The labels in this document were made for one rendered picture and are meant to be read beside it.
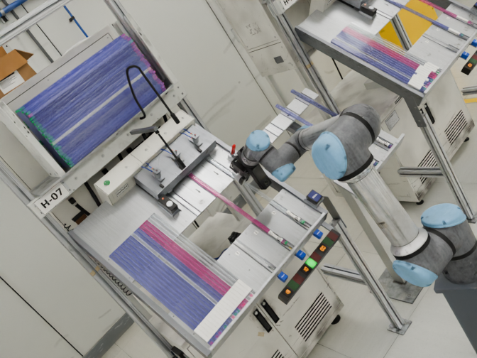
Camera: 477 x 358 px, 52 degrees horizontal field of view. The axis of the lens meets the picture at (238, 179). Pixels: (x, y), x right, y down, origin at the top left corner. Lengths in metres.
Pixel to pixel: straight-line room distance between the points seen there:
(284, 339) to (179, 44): 2.38
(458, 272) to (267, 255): 0.65
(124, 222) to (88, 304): 1.72
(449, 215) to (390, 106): 1.26
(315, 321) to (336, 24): 1.46
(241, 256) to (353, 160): 0.69
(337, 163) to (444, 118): 1.84
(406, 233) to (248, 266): 0.63
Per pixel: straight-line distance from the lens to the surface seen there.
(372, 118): 1.36
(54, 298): 3.54
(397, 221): 1.41
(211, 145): 2.03
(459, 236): 1.55
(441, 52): 2.62
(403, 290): 2.52
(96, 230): 1.96
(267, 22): 2.67
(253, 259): 1.82
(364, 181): 1.35
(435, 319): 2.36
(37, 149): 1.86
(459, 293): 1.68
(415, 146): 2.85
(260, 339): 2.23
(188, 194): 1.96
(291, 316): 2.31
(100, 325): 3.68
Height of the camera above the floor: 1.71
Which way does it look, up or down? 22 degrees down
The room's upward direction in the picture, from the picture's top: 35 degrees counter-clockwise
